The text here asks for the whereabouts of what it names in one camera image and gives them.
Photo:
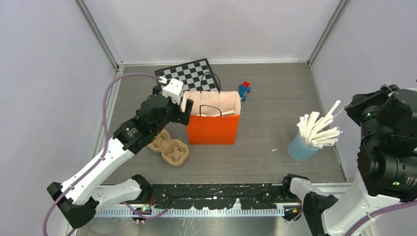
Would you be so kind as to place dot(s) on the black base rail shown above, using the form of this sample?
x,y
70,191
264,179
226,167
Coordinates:
x,y
217,196

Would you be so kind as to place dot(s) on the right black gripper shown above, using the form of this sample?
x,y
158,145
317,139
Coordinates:
x,y
353,107

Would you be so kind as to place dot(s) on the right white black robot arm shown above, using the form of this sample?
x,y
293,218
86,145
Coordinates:
x,y
387,167

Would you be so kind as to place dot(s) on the white paper-wrapped straws bundle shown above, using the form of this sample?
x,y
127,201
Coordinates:
x,y
315,132

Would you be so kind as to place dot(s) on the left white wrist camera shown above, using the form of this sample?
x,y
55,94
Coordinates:
x,y
172,88

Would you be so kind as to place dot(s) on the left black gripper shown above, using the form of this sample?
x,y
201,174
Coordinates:
x,y
184,116

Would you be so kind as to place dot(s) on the black white chessboard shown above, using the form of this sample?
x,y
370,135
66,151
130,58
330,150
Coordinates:
x,y
196,75

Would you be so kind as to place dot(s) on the brown pulp cup carrier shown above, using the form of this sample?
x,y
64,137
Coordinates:
x,y
173,151

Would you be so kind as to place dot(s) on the blue straw holder cup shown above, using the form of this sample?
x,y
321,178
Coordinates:
x,y
299,150

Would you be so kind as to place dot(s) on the single white straw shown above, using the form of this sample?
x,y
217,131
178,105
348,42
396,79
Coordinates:
x,y
222,114

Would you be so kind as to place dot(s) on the orange paper bag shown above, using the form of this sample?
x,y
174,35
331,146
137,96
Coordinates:
x,y
213,130

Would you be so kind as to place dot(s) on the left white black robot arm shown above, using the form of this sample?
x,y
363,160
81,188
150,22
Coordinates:
x,y
79,198

